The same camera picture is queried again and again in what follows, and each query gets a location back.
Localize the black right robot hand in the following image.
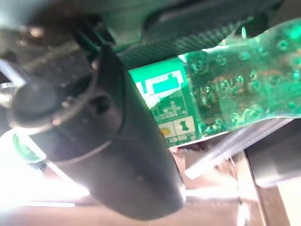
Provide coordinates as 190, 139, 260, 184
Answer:
0, 0, 283, 221

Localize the green Sprite bottle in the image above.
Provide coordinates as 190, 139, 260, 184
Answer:
11, 16, 301, 164

